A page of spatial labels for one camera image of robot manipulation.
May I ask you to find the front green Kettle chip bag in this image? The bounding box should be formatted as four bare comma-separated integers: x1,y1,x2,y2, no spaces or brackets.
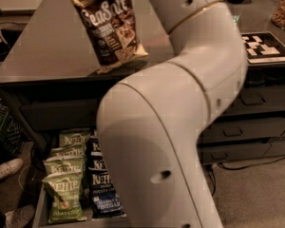
43,171,86,224

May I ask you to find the grey middle right drawer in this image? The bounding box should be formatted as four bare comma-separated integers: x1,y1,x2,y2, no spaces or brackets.
199,118,285,143

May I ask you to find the open grey middle drawer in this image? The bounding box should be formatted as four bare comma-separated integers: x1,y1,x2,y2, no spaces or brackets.
33,129,126,228

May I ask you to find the green kettle chip bag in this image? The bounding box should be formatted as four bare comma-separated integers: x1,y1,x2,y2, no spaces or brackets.
49,144,86,157
43,156,85,197
43,171,86,224
59,128,90,147

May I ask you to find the back green Kettle chip bag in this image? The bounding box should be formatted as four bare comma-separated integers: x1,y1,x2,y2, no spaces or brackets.
59,128,90,147

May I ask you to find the black white fiducial marker tile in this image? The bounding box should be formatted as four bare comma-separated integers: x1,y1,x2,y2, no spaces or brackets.
241,31,285,64

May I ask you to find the black plastic crate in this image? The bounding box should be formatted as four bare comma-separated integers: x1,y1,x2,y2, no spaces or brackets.
0,105,24,162

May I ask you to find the grey top right drawer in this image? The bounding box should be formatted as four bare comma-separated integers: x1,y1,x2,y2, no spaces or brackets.
224,85,285,116

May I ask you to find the grey top left drawer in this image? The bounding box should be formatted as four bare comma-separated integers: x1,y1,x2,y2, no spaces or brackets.
20,99,98,131

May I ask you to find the grey cabinet counter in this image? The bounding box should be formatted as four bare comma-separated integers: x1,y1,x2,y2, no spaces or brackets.
0,0,285,158

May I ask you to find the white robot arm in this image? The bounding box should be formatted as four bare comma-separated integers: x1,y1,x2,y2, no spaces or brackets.
97,0,248,228

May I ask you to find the grey bottom right drawer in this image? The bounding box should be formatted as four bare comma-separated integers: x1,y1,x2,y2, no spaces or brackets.
199,142,271,164

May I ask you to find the front blue Kettle chip bag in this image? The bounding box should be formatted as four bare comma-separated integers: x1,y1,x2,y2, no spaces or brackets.
88,171,125,219

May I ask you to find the brown sea salt chip bag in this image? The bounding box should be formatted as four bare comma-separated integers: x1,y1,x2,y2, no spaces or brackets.
71,0,147,74

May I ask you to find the white shoe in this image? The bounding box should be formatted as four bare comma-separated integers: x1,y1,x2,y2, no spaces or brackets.
0,159,24,181
4,204,35,228

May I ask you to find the white shoe upper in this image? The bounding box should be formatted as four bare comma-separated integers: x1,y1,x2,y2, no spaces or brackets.
0,159,24,181

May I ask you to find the black power cable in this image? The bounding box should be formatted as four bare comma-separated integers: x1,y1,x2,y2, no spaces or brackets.
205,154,285,198

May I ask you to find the blue kettle chip bag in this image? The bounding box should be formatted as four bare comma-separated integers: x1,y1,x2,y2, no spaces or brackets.
88,156,103,172
88,171,125,219
86,138,102,156

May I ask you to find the white shoe lower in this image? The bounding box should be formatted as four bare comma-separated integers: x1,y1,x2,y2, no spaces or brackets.
4,204,35,228

